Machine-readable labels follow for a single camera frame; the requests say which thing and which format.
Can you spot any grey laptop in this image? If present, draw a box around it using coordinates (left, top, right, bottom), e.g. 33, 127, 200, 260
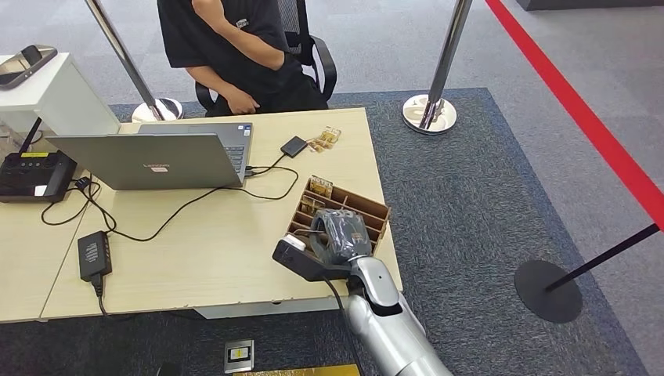
45, 122, 254, 191

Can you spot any chrome stanchion post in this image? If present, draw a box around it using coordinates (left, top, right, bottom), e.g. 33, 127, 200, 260
402, 0, 475, 136
82, 0, 185, 124

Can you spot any person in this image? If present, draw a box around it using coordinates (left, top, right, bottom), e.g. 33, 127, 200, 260
156, 0, 330, 118

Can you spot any white cabinet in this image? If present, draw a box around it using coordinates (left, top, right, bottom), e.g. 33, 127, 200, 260
0, 52, 122, 137

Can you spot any person's right hand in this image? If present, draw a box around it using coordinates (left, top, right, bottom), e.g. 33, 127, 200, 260
226, 89, 261, 116

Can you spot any brown wooden card holder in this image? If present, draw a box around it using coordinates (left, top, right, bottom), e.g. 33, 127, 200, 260
286, 175, 392, 256

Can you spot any silver floor socket box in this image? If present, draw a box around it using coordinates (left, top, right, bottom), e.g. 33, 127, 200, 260
223, 339, 255, 374

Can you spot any black adapter mains cable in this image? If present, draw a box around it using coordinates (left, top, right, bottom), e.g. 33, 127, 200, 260
92, 273, 110, 316

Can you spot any black router cable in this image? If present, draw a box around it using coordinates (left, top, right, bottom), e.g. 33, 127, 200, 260
41, 179, 103, 226

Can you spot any blue grey carpet rug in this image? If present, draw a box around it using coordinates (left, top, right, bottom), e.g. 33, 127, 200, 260
0, 87, 649, 376

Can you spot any black power adapter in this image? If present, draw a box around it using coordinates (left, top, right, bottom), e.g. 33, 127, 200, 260
78, 230, 114, 282

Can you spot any black square card reader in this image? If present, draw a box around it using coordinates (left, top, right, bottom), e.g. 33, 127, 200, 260
280, 136, 309, 159

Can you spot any long black power cable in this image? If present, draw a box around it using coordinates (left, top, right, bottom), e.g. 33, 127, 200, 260
76, 165, 301, 244

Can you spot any red floor tape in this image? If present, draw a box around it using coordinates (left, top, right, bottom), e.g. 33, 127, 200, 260
485, 0, 664, 230

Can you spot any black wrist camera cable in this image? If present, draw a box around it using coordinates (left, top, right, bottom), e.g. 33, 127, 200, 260
321, 278, 365, 376

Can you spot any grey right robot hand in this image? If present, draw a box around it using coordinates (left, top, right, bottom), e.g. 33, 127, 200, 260
309, 208, 374, 266

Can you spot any black office chair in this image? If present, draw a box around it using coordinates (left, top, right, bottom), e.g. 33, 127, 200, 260
194, 0, 338, 113

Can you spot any black card reader cable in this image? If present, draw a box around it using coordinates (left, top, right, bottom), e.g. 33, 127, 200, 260
246, 153, 289, 175

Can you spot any black router with antenna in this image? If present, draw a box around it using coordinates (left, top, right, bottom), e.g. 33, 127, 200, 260
0, 116, 79, 204

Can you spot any black stanchion post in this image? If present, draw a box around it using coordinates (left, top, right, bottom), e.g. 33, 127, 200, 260
514, 222, 664, 325

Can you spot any gold floor plate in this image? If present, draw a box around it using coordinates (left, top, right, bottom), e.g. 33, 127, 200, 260
233, 364, 362, 376

